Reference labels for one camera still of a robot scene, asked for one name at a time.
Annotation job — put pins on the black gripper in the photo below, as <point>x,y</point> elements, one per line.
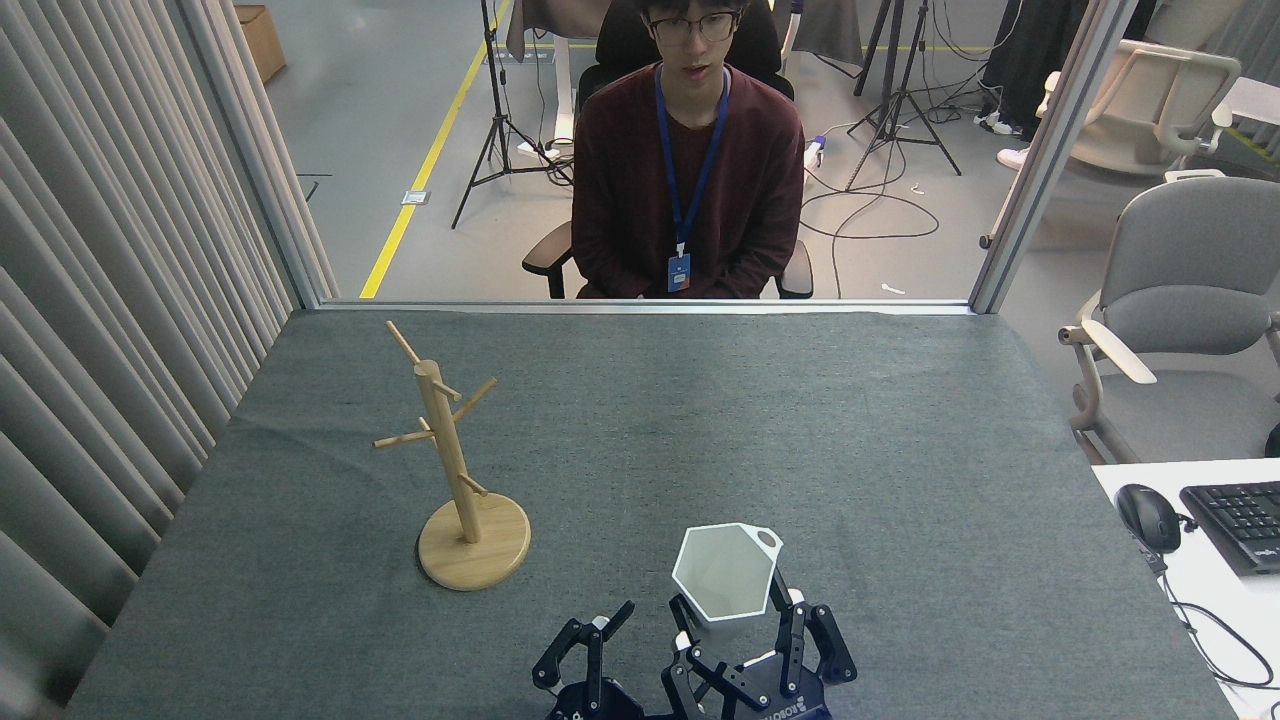
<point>595,705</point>
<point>790,708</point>

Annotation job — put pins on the white hexagonal cup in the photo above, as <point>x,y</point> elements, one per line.
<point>725,570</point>

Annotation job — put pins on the wooden cup storage rack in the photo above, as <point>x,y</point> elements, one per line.
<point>472,545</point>

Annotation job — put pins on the grey felt table cloth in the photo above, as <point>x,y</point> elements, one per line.
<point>700,450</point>

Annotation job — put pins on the black computer mouse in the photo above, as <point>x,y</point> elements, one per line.
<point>1148,517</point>

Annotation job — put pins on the white desk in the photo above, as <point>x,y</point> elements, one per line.
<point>1200,620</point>

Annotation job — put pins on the black keyboard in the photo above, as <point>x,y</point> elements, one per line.
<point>1240,525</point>

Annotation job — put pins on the person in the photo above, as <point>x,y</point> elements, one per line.
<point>630,180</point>

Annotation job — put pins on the white power strip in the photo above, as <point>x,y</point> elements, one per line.
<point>814,152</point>

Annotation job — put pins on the floor socket plate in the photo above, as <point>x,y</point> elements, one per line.
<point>416,197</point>

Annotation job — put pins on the white shoe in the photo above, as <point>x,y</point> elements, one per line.
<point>1012,158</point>

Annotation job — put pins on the grey swivel chair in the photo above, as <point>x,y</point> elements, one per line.
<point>1190,270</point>

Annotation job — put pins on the black tripod stand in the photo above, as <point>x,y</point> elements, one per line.
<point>497,110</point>
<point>903,100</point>

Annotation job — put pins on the white-legged background desk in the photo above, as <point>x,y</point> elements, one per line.
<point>562,100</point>

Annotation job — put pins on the black office chair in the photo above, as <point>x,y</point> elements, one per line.
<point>620,40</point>

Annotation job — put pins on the person's glasses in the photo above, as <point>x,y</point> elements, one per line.
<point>692,28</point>

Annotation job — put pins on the beige armchair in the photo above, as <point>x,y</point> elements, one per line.
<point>1150,110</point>

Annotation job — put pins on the beige pleated curtain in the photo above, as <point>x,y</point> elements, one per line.
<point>100,300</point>

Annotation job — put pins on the cardboard box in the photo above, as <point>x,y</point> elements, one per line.
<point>262,40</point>

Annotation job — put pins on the silver frame rail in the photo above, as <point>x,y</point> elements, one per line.
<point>640,306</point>

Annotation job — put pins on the silver frame post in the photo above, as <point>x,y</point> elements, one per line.
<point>1050,150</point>

